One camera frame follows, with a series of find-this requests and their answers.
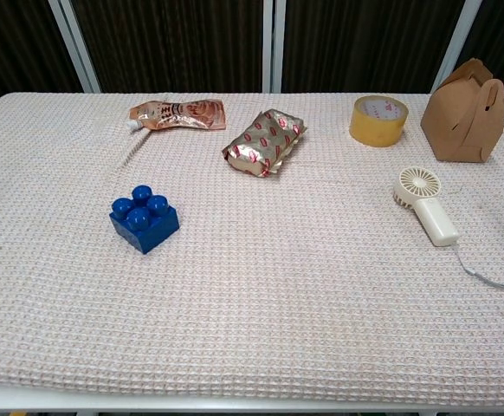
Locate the white handheld fan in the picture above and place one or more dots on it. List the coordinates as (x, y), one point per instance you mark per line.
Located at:
(433, 214)

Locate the pink waffle weave tablecloth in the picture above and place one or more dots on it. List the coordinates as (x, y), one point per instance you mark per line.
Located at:
(252, 268)

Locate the gold foil snack package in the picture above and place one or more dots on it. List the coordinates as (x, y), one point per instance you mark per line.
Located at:
(265, 145)

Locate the blue toy building block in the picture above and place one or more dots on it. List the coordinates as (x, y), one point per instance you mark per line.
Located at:
(146, 223)

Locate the orange spouted drink pouch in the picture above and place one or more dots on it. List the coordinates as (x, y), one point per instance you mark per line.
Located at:
(182, 115)

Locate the yellow packing tape roll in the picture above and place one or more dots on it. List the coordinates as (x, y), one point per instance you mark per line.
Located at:
(375, 125)

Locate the brown kraft paper box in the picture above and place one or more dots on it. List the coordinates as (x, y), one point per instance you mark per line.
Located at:
(460, 123)

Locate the white metal frame post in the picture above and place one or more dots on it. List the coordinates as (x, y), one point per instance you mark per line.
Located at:
(273, 45)
(75, 45)
(455, 43)

